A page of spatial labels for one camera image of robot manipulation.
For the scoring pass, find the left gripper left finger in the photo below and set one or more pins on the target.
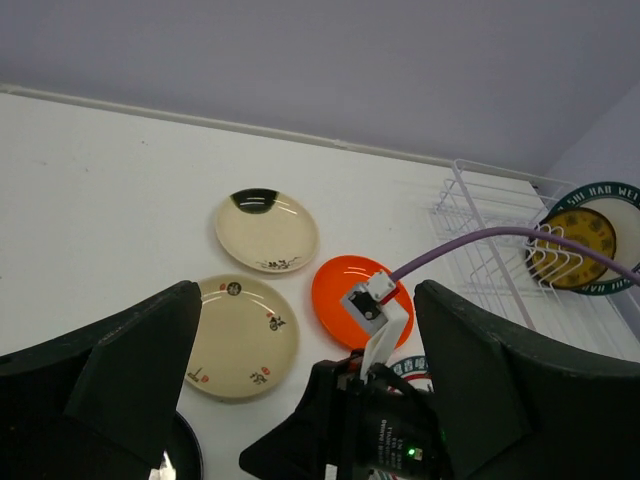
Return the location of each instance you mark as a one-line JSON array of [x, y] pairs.
[[99, 402]]

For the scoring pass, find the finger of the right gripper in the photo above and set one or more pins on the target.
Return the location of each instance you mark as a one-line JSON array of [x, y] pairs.
[[295, 449]]

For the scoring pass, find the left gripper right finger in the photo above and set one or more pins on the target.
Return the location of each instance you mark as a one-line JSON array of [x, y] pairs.
[[515, 404]]

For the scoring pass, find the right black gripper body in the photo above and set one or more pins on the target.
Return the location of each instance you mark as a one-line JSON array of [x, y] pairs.
[[379, 427]]

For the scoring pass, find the brown yellow patterned plate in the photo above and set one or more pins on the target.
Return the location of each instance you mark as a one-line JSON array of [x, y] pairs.
[[564, 268]]

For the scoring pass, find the white plate dark green rim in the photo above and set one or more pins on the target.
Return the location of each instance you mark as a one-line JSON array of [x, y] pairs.
[[619, 203]]

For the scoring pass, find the white plate teal red rim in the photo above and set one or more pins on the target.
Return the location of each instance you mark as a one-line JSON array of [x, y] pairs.
[[415, 370]]

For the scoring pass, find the cream plate small motifs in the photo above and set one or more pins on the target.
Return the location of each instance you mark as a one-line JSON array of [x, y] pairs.
[[247, 339]]

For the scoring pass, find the orange plate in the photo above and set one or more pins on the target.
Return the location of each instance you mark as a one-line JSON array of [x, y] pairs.
[[331, 282]]

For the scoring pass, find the cream plate black brush mark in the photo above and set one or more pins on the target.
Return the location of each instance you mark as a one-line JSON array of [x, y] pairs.
[[266, 230]]

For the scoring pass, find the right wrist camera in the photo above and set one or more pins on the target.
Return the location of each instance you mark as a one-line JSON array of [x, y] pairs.
[[372, 305]]

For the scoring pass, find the white wire dish rack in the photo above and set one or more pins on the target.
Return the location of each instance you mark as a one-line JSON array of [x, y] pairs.
[[493, 274]]

